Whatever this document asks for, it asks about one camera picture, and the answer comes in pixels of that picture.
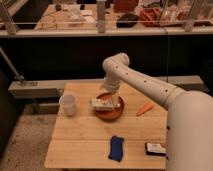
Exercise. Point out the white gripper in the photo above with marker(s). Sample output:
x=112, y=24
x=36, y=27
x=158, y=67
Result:
x=112, y=86

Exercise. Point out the white bottle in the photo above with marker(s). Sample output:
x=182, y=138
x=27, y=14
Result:
x=103, y=104

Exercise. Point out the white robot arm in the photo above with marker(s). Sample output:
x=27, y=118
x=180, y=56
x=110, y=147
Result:
x=189, y=128

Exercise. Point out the brown ceramic bowl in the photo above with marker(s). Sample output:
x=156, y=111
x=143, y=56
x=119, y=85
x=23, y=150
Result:
x=110, y=115

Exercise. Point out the orange carrot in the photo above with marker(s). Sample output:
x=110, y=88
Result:
x=145, y=108

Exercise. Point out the translucent plastic cup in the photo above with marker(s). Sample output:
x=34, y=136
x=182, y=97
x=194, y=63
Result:
x=68, y=104

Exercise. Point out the blue cloth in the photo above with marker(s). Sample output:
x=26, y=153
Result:
x=116, y=148

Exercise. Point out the wooden table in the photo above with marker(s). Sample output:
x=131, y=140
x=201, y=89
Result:
x=83, y=140

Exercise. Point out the black bag on bench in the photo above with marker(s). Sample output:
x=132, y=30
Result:
x=127, y=20

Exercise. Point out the black and white box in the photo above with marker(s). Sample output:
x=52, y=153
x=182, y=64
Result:
x=157, y=149

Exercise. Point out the orange object on bench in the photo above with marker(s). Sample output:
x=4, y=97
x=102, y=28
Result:
x=150, y=14

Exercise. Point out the metal support pole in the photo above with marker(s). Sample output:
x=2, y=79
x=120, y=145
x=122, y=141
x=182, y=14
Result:
x=17, y=76

